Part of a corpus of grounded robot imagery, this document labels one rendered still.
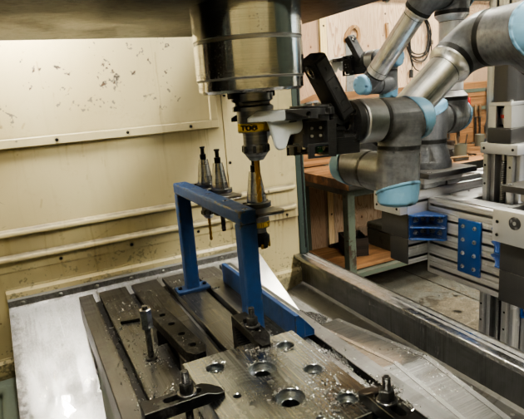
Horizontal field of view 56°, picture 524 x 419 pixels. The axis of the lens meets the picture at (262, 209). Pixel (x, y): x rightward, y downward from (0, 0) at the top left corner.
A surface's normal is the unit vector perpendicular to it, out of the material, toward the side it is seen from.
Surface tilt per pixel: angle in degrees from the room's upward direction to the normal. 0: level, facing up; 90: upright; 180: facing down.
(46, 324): 25
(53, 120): 90
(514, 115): 90
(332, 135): 90
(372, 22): 90
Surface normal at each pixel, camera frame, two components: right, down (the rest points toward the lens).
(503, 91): -0.90, 0.16
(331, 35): 0.44, 0.17
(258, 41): 0.22, 0.21
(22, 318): 0.11, -0.82
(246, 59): -0.04, 0.23
